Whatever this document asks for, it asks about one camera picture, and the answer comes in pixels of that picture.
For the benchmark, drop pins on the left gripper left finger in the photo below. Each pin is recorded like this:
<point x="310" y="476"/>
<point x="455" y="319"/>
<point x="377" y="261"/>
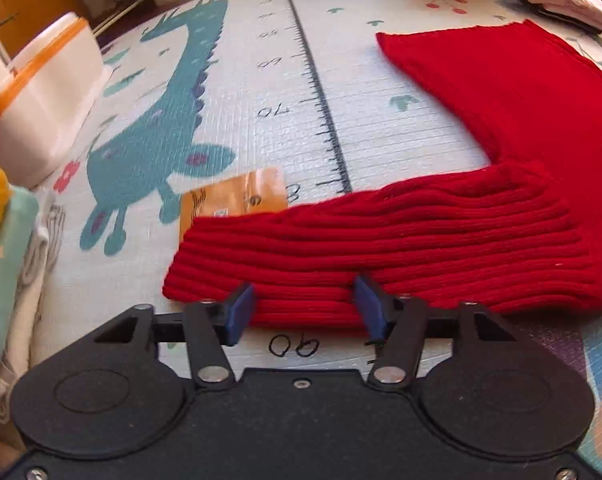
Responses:
<point x="206" y="327"/>

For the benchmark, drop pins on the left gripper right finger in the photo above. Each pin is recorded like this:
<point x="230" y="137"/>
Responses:
<point x="399" y="327"/>

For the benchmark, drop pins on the red knit sweater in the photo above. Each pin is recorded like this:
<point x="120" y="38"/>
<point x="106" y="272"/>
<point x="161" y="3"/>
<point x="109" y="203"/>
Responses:
<point x="523" y="233"/>

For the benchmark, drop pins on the colourful folded clothes stack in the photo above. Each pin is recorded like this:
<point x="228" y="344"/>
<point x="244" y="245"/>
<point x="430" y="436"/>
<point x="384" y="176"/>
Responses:
<point x="31" y="227"/>

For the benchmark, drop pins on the white orange storage box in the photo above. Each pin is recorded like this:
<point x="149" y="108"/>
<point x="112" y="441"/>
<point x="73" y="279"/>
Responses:
<point x="46" y="93"/>

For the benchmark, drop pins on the dark folded garment under pink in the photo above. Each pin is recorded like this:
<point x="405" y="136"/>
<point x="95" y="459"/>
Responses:
<point x="561" y="16"/>

